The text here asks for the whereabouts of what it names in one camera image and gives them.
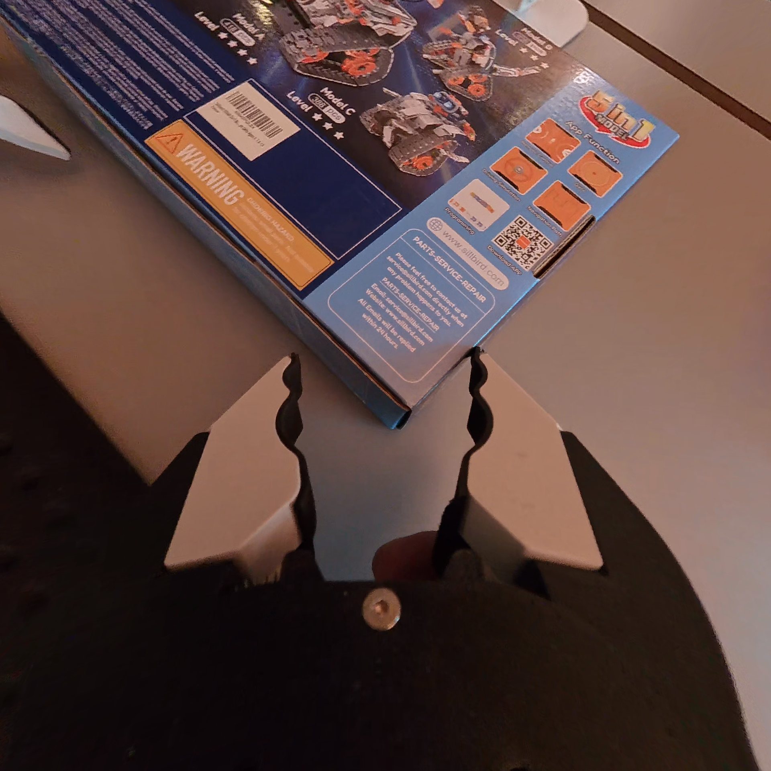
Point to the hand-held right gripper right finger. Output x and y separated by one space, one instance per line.
518 482

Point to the grey desk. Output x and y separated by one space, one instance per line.
662 361

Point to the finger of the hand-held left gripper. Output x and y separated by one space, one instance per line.
24 129

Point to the blue robot kit box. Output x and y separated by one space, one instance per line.
361 180

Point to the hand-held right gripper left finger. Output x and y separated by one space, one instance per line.
241 482

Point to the white stand base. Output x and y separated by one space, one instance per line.
560 18

